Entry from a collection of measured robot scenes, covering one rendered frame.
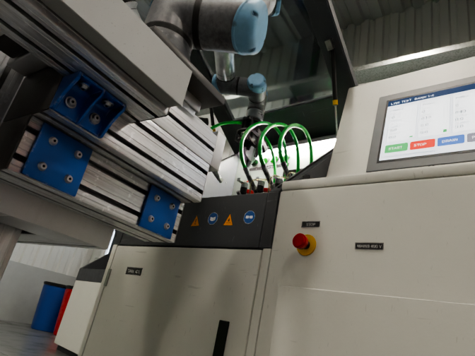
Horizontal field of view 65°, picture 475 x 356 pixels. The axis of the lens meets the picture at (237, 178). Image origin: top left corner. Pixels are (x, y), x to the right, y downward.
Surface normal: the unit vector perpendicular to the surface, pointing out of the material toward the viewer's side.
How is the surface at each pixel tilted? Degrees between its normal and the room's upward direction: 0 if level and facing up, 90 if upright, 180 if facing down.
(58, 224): 90
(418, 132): 76
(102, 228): 90
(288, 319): 90
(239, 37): 156
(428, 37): 90
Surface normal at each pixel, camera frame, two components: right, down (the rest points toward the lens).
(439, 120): -0.54, -0.62
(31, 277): 0.83, -0.06
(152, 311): -0.59, -0.41
